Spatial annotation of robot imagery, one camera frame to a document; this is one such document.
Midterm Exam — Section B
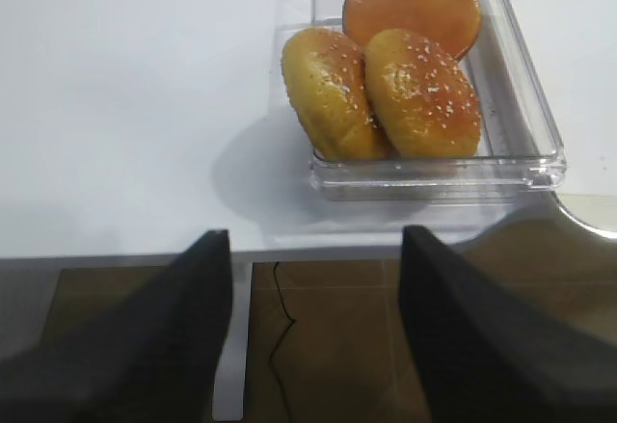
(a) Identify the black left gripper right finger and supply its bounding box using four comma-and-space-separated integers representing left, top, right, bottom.
398, 225, 616, 422

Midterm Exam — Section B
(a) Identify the right sesame top bun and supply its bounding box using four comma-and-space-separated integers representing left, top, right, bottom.
364, 29, 482, 158

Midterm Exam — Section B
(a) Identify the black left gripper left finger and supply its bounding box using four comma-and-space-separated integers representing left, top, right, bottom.
1, 230, 232, 422

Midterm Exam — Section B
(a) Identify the thin black cable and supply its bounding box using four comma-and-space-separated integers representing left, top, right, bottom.
267, 261, 297, 423

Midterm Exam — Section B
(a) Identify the sesame bun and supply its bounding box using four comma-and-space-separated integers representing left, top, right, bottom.
364, 29, 482, 158
282, 28, 393, 161

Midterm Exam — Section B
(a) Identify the left sesame top bun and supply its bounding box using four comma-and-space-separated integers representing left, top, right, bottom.
282, 28, 393, 161

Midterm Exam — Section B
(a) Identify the flat bottom bun half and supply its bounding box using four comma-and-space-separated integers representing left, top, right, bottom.
342, 0, 482, 60

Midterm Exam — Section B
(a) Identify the clear bun container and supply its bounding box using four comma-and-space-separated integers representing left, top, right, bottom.
310, 0, 567, 200

